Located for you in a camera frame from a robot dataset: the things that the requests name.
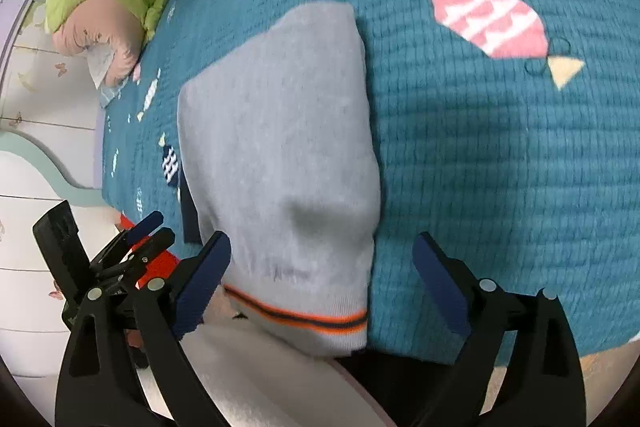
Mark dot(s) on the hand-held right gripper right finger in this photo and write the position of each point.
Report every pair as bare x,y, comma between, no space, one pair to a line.
440,287

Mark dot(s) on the white cloth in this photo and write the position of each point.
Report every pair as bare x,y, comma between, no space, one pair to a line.
102,64

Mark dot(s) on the teal printed bed blanket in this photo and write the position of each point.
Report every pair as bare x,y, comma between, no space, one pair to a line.
475,132

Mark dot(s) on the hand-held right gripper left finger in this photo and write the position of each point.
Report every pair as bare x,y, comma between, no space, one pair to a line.
205,282

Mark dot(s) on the red cloth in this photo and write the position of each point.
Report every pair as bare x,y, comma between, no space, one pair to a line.
157,264

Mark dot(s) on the white and lavender bed frame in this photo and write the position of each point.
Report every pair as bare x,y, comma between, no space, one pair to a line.
20,2

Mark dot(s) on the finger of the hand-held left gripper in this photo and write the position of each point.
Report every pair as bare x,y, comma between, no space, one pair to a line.
147,224
155,244

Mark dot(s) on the grey and navy jacket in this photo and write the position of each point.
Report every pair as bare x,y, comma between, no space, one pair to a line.
280,132

